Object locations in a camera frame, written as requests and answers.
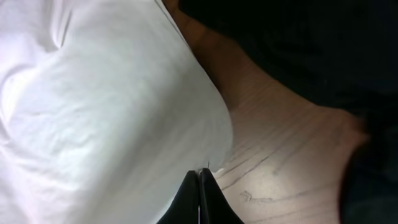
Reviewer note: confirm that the black garment with red trim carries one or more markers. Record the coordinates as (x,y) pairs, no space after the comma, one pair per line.
(335,53)

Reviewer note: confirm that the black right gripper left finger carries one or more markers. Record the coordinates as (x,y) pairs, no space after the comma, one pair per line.
(184,208)

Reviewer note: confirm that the white t-shirt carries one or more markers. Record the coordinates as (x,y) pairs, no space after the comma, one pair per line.
(104,109)

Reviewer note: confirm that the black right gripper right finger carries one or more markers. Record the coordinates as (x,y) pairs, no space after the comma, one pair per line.
(214,208)

